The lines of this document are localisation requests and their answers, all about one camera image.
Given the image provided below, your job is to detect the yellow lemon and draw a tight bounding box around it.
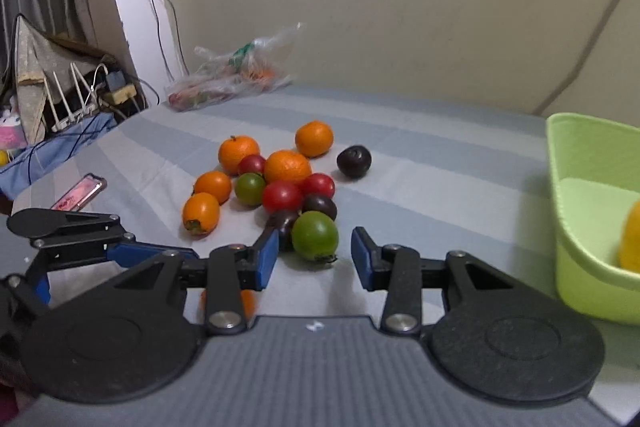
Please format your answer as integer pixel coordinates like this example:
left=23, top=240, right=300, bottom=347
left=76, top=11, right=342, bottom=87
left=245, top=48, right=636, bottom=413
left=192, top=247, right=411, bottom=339
left=619, top=201, right=640, bottom=272

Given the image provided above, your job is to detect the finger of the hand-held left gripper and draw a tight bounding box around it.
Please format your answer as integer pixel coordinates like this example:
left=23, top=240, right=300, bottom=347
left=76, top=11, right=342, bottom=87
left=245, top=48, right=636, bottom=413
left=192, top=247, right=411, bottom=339
left=6, top=208, right=199, bottom=277
left=0, top=257, right=52, bottom=343

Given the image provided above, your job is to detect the beige power strip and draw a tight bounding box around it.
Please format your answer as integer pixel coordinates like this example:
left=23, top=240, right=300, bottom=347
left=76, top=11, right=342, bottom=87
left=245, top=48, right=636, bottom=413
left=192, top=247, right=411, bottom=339
left=102, top=84, right=138, bottom=104

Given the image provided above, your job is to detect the blue cloth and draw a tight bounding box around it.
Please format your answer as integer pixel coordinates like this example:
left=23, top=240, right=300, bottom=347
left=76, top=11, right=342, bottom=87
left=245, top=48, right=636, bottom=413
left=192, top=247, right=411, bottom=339
left=0, top=113, right=117, bottom=200

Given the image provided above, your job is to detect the striped bed sheet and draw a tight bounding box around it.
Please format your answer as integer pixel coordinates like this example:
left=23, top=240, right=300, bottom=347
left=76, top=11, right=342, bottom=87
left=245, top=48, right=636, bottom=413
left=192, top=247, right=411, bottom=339
left=10, top=82, right=640, bottom=425

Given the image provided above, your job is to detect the orange mandarin with green stem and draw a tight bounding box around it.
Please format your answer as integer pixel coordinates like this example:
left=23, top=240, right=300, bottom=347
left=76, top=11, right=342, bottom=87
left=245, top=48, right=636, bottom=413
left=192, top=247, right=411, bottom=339
left=218, top=135, right=261, bottom=176

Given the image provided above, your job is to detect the small orange mandarin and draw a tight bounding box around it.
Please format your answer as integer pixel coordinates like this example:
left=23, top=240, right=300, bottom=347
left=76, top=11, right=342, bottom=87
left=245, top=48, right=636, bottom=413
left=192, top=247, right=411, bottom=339
left=193, top=171, right=233, bottom=204

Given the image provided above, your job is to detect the large green tomato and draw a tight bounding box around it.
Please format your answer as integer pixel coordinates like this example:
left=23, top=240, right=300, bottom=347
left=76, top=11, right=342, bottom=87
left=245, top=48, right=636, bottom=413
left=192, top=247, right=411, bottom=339
left=291, top=210, right=340, bottom=264

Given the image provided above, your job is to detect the small green tomato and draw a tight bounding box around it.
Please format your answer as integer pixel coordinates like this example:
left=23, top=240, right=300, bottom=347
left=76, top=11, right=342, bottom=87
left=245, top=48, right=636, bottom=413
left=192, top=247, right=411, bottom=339
left=235, top=173, right=266, bottom=207

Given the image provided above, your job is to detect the light green plastic basket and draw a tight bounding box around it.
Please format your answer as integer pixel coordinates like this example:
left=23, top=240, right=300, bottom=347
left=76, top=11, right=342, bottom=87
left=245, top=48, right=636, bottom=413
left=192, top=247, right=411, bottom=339
left=545, top=113, right=640, bottom=326

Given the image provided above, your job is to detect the round orange mandarin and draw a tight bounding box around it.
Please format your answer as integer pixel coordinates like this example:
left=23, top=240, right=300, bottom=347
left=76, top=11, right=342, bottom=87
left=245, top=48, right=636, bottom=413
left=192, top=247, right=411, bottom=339
left=295, top=120, right=334, bottom=158

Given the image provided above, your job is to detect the large orange mandarin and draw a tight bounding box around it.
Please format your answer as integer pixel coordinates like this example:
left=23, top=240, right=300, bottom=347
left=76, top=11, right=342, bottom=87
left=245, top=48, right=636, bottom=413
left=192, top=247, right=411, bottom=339
left=263, top=150, right=312, bottom=186

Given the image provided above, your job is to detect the dark purple plum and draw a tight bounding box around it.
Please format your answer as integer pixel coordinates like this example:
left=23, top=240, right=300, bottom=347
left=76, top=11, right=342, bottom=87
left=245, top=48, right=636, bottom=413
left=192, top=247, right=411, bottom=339
left=336, top=145, right=373, bottom=180
left=265, top=210, right=300, bottom=252
left=301, top=193, right=338, bottom=222

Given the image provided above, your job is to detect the clear plastic bag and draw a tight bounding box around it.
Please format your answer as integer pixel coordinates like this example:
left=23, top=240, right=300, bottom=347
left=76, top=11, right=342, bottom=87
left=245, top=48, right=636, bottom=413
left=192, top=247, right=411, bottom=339
left=165, top=23, right=304, bottom=112

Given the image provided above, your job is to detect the pink soft toy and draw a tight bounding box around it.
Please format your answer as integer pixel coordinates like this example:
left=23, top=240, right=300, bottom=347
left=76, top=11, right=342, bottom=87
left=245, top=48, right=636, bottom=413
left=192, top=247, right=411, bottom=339
left=0, top=107, right=28, bottom=150

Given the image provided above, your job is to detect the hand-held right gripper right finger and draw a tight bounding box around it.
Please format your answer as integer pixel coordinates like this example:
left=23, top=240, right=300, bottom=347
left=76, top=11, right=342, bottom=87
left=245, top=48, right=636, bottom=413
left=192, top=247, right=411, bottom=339
left=351, top=227, right=522, bottom=336

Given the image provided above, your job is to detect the large red tomato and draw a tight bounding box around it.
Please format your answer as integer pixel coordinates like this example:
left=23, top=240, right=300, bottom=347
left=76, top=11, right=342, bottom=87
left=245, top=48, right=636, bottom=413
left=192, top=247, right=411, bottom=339
left=262, top=181, right=304, bottom=215

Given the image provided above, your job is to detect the dotted beige cloth bag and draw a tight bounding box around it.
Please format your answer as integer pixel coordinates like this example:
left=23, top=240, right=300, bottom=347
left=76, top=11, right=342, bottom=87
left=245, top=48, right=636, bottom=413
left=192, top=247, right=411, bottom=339
left=11, top=14, right=66, bottom=145

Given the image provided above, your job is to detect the white router with antennas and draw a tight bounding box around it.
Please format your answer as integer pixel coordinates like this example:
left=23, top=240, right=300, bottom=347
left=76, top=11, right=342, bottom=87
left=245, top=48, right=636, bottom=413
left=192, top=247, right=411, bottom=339
left=42, top=62, right=101, bottom=134

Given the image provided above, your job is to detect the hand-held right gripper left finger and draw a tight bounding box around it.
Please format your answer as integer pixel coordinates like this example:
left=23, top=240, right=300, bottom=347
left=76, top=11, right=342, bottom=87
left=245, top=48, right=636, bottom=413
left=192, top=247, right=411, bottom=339
left=112, top=227, right=281, bottom=336

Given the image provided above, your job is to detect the dark hanging cable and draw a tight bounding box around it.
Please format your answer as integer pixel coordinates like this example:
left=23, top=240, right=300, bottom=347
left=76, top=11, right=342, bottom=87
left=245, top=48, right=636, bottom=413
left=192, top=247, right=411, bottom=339
left=531, top=0, right=640, bottom=114

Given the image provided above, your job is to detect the phone with pink case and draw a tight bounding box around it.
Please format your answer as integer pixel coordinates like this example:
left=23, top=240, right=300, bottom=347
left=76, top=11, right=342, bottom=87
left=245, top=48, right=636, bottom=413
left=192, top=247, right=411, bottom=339
left=50, top=173, right=108, bottom=212

